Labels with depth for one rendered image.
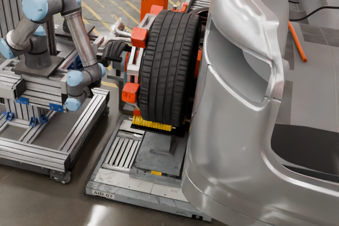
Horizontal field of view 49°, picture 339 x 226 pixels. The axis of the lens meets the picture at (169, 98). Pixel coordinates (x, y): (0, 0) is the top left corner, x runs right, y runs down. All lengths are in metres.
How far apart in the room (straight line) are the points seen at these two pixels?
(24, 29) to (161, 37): 0.67
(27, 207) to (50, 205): 0.14
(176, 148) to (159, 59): 0.88
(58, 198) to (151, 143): 0.70
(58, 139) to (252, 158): 1.75
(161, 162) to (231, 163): 1.31
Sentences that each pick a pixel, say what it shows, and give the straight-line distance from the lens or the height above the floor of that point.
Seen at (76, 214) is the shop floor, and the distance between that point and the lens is 2.50.
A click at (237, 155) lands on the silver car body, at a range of 1.17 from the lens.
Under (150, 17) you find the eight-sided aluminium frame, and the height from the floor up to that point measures 1.11.
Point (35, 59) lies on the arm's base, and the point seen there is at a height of 0.88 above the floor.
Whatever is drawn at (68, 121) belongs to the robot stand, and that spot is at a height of 0.21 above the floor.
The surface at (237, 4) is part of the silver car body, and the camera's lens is 1.05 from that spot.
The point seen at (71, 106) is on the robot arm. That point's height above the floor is 0.85.
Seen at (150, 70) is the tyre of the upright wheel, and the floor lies 1.00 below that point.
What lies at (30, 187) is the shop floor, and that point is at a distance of 2.68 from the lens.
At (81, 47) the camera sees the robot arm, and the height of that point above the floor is 1.09.
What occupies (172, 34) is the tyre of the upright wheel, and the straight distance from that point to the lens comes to 1.94.
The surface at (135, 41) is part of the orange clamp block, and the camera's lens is 1.92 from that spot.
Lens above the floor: 1.99
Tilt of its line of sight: 36 degrees down
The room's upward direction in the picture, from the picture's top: 7 degrees clockwise
